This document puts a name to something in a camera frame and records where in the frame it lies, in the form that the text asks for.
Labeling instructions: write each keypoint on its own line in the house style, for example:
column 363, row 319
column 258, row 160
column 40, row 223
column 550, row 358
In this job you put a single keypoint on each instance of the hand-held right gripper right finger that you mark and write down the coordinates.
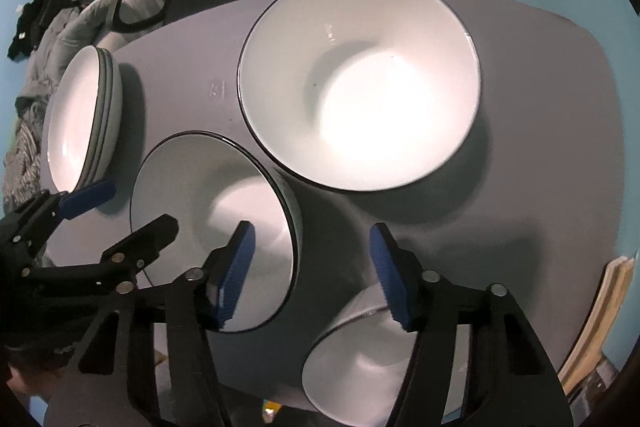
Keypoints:
column 387, row 277

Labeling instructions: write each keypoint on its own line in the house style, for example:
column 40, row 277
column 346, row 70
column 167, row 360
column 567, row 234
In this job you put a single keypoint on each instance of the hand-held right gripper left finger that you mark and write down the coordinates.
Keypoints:
column 235, row 277

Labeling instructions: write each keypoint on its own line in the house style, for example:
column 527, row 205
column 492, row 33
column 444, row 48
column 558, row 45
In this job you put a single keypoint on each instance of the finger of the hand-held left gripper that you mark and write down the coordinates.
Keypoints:
column 150, row 237
column 87, row 199

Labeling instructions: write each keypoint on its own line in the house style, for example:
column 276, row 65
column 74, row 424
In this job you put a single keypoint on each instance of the white bowl dark rim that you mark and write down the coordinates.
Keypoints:
column 200, row 187
column 360, row 97
column 350, row 372

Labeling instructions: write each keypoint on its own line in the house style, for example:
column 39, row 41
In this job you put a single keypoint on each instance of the striped cloth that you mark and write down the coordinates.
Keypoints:
column 25, row 157

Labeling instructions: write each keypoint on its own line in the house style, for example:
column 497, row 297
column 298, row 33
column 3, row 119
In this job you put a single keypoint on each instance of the grey puffer jacket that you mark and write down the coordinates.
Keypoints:
column 75, row 32

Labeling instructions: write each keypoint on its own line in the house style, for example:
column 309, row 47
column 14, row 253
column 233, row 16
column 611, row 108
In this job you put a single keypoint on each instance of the black clothing heap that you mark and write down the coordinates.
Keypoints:
column 35, row 24

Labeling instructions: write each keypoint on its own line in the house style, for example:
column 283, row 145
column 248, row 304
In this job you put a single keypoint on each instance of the wooden board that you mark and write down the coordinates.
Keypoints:
column 595, row 327

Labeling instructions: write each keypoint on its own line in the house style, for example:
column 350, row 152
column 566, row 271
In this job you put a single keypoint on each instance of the grey plastic sheet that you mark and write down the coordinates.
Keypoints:
column 600, row 379

